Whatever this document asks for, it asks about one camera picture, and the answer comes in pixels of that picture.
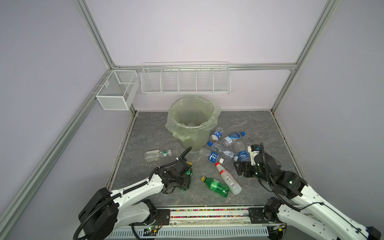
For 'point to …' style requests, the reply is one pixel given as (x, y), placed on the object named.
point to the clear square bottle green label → (155, 155)
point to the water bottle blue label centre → (214, 157)
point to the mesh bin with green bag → (190, 119)
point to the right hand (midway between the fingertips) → (241, 164)
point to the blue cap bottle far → (232, 138)
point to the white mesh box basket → (118, 91)
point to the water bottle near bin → (217, 134)
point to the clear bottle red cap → (233, 184)
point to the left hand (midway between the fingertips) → (185, 183)
